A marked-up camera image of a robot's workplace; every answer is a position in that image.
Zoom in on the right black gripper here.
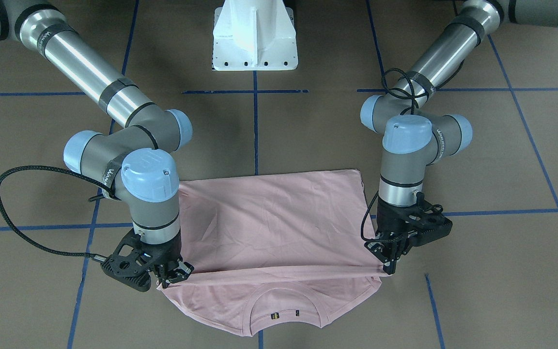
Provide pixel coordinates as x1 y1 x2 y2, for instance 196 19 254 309
137 233 194 289

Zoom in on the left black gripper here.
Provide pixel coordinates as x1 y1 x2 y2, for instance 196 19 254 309
364 194 425 275

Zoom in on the pink Snoopy t-shirt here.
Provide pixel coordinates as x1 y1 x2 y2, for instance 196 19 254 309
157 169 386 336

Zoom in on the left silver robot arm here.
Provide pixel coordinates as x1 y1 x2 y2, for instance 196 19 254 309
359 0 558 275

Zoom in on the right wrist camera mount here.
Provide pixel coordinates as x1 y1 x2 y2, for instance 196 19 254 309
100 229 156 292

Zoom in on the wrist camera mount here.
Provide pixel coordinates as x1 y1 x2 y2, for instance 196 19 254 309
408 191 452 247
100 229 156 292

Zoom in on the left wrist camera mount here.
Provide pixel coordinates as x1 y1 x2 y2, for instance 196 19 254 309
408 191 452 247

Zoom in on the white pedestal column base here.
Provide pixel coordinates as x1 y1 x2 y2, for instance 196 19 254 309
211 0 299 71

